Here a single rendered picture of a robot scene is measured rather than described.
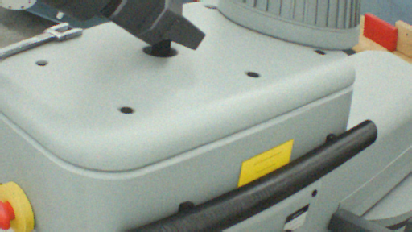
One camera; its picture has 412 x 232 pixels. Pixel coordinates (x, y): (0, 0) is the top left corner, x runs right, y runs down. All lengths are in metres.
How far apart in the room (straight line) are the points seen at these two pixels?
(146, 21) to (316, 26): 0.26
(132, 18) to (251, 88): 0.14
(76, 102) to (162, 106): 0.08
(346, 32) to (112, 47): 0.30
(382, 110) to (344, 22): 0.28
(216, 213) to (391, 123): 0.55
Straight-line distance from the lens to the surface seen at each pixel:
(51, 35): 0.95
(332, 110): 1.01
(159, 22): 0.84
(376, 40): 4.90
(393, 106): 1.33
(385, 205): 1.42
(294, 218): 1.06
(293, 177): 0.91
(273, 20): 1.03
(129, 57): 0.91
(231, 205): 0.83
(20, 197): 0.82
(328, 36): 1.04
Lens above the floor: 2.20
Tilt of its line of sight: 23 degrees down
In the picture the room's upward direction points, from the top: 9 degrees clockwise
